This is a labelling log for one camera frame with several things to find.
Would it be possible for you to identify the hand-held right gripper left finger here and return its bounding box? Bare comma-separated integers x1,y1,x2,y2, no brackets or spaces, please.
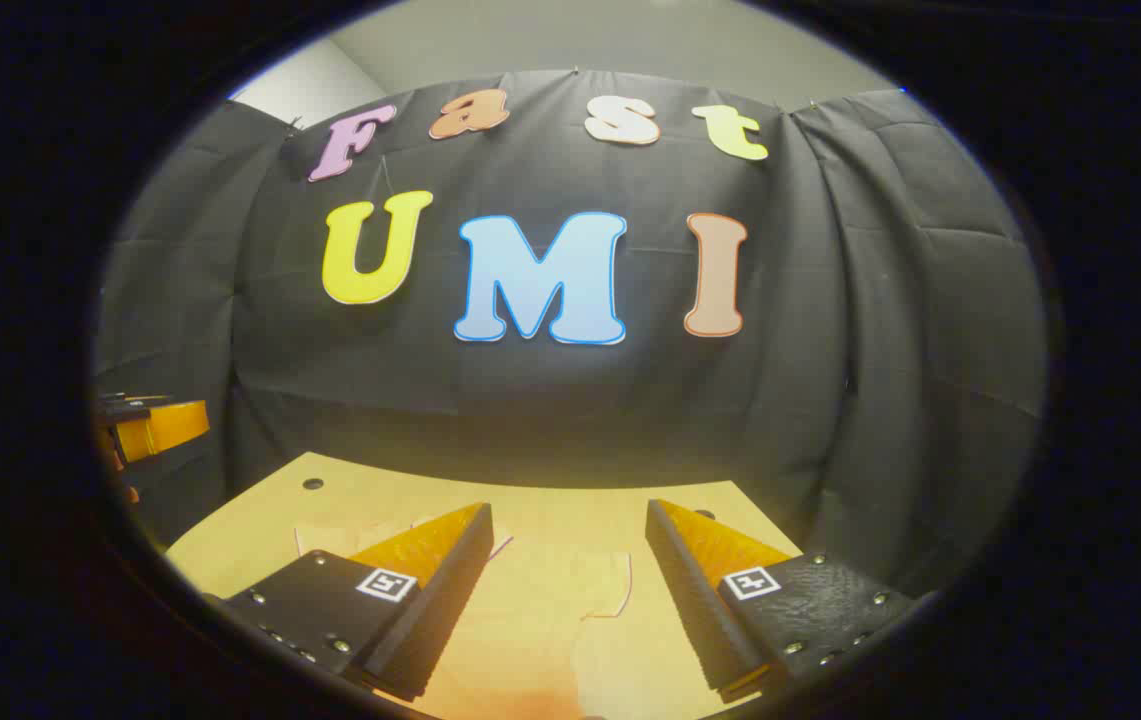
220,502,496,703

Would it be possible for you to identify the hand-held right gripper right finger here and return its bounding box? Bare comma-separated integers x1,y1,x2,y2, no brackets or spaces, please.
645,498,921,703

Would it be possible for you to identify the orange T-shirt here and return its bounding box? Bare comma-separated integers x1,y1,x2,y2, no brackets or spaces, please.
292,515,636,720

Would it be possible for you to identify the black backdrop cloth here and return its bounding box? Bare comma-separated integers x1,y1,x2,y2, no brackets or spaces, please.
90,68,1049,601

